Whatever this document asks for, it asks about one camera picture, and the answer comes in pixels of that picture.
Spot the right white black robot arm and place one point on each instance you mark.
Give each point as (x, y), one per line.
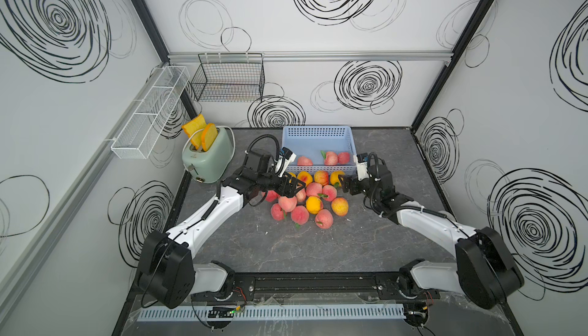
(483, 269)

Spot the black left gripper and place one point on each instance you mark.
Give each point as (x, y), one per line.
(289, 191)

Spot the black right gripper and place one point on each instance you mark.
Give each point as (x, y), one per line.
(344, 185)

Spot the red orange peach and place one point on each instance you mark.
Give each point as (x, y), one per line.
(272, 196)

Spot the yellow peach centre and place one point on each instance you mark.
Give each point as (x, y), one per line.
(314, 205)

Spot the yellow toast slice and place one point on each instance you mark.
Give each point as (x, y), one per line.
(208, 136)
(194, 129)

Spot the red yellow peach by basket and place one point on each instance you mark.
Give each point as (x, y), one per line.
(321, 177)

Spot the pink peach with leaf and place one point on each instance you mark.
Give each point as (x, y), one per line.
(329, 193)

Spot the black wire wall basket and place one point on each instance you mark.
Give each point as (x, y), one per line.
(229, 78)

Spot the white wire wall shelf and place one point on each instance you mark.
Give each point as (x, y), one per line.
(158, 100)

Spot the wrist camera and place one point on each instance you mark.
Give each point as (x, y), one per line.
(361, 161)
(285, 158)

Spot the orange yellow peach front right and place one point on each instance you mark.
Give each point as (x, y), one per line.
(340, 207)

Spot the mint green toaster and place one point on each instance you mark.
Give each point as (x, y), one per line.
(209, 167)

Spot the light blue plastic basket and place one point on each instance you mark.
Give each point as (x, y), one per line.
(309, 141)

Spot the dark pink peach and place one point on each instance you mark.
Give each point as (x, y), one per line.
(277, 212)

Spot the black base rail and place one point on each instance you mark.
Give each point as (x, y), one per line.
(344, 283)

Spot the white slotted cable duct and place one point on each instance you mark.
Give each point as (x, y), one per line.
(273, 313)

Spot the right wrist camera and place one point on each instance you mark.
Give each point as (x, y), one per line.
(361, 161)

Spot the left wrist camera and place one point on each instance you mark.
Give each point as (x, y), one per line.
(285, 158)

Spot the rear yellow toast slice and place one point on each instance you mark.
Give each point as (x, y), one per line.
(194, 129)

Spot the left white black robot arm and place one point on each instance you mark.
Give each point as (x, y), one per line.
(166, 270)

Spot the front yellow toast slice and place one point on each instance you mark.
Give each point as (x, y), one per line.
(208, 136)

